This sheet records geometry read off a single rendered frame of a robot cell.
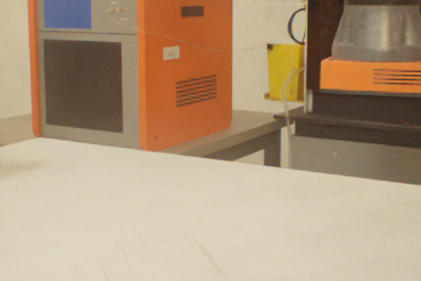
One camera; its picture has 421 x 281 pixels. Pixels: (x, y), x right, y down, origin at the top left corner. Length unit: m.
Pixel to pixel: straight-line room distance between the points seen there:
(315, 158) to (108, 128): 0.63
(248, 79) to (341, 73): 2.45
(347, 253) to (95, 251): 0.19
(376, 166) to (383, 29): 0.99
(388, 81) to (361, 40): 0.08
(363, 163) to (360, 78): 0.98
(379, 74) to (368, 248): 0.61
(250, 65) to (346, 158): 1.53
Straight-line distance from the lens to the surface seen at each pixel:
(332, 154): 2.20
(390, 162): 2.15
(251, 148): 2.27
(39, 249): 0.62
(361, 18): 1.23
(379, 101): 2.24
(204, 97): 2.05
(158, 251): 0.61
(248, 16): 3.63
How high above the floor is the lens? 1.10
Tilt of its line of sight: 10 degrees down
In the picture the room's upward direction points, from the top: straight up
